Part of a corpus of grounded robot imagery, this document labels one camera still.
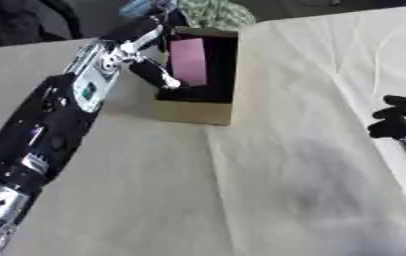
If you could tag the light blue soft object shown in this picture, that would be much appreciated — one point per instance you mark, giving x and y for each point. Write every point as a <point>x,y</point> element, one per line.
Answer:
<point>137,8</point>

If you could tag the tan cardboard box black inside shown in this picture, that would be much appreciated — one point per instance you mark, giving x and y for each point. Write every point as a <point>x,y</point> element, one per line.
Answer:
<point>195,111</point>

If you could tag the black chair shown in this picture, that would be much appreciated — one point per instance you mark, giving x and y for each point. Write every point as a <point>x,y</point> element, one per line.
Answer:
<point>14,20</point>

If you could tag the green white patterned soft bundle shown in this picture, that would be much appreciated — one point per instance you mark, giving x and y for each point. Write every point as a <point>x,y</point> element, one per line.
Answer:
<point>218,13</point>

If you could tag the pink flat block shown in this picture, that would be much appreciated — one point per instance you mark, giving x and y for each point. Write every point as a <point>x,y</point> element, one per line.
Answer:
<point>188,61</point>

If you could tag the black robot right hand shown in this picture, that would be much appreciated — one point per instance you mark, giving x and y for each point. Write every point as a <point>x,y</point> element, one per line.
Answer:
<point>396,126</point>

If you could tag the silver black robot left arm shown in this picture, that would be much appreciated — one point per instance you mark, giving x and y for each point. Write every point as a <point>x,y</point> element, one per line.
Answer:
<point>49,133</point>

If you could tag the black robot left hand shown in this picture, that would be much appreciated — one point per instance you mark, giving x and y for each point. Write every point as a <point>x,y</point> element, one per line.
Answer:
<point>151,71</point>

